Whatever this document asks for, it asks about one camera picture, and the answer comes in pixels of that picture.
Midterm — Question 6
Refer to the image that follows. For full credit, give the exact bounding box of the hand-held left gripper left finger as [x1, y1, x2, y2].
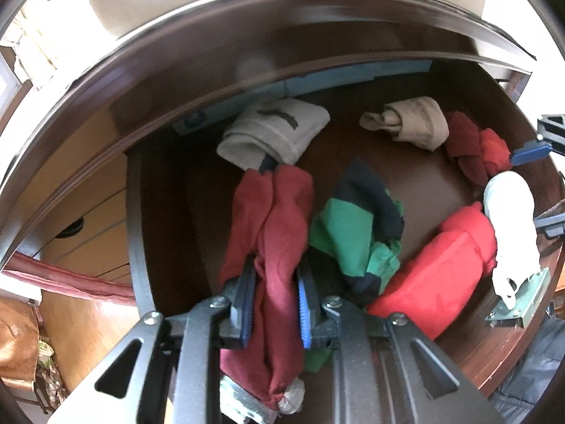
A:
[46, 254, 259, 424]

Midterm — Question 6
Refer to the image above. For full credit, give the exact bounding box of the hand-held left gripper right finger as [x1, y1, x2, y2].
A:
[296, 267, 508, 424]

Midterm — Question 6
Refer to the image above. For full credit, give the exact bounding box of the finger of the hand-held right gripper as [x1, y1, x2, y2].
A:
[510, 115, 565, 166]
[533, 209, 565, 240]

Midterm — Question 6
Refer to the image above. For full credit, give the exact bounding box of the white sock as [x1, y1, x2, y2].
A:
[482, 171, 541, 312]

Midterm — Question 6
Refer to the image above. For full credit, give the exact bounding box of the maroon sock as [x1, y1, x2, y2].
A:
[444, 111, 490, 186]

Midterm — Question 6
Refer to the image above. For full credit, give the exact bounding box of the dark red and grey underwear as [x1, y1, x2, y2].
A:
[218, 165, 315, 424]

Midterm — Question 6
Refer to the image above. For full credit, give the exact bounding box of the green and black underwear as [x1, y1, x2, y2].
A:
[304, 159, 406, 372]

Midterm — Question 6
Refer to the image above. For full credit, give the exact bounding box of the beige tan sock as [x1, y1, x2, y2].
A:
[359, 96, 450, 152]

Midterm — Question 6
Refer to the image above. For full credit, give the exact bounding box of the bright red underwear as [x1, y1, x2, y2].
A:
[366, 202, 499, 341]

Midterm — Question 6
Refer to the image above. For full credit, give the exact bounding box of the dark wooden drawer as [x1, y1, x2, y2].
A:
[126, 59, 565, 400]

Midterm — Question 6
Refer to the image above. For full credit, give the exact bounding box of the light grey sock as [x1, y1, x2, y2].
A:
[216, 97, 331, 172]

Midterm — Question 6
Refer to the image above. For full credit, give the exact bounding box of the green metal drawer lock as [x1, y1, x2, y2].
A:
[484, 267, 552, 330]

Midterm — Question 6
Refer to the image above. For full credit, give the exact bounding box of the person's dark clothing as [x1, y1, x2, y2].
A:
[490, 313, 565, 424]

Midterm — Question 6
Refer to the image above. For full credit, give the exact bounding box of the reddish wooden bar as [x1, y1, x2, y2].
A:
[0, 252, 135, 307]

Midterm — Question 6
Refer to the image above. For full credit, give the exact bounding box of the light blue flat box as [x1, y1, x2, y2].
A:
[282, 59, 433, 98]

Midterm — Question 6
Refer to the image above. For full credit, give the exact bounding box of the golden brown cloth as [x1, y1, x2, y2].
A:
[0, 296, 42, 389]

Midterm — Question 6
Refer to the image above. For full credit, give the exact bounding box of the dark wooden table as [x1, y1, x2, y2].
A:
[0, 0, 539, 270]

